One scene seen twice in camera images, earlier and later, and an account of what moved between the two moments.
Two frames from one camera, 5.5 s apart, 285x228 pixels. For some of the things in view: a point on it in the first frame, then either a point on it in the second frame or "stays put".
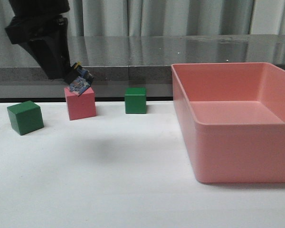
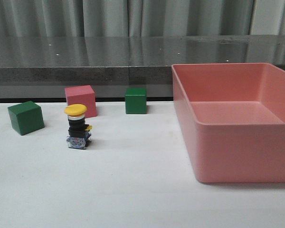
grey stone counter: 118,61 stays put
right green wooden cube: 136,100 stays put
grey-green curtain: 88,18 stays put
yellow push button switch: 80,79 to 79,133
